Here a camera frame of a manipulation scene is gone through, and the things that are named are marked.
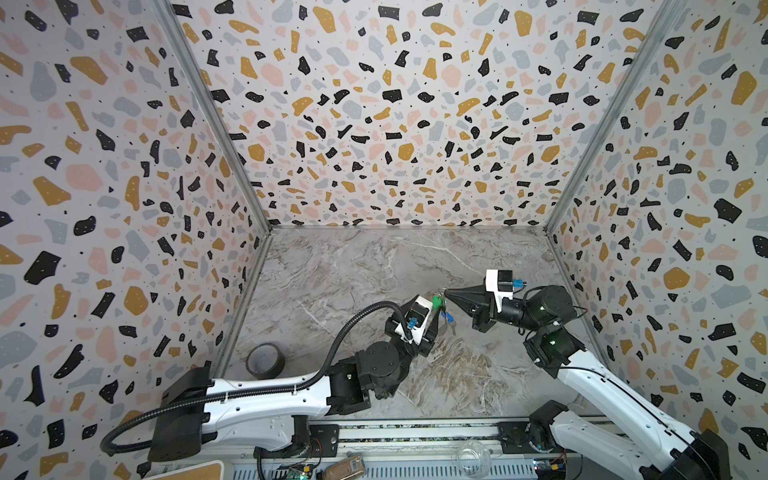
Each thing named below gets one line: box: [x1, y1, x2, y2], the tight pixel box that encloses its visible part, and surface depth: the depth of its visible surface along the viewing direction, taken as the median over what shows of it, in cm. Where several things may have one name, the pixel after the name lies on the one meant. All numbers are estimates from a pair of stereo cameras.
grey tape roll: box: [245, 343, 285, 380], surface depth 87 cm
